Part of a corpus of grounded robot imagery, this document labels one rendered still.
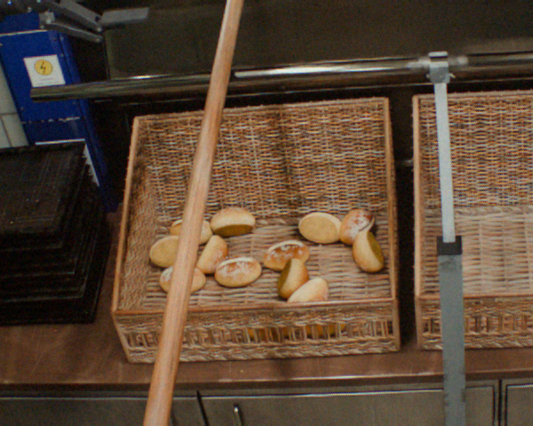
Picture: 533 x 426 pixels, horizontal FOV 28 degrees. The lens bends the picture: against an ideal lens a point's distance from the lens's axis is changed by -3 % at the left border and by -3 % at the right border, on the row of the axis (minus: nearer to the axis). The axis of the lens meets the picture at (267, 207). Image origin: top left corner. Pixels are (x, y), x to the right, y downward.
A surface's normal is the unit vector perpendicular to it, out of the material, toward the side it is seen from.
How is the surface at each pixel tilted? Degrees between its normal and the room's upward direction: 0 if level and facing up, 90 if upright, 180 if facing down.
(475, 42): 70
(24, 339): 0
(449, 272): 90
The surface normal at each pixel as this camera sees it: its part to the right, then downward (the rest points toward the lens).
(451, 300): -0.09, 0.67
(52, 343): -0.15, -0.74
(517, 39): -0.13, 0.37
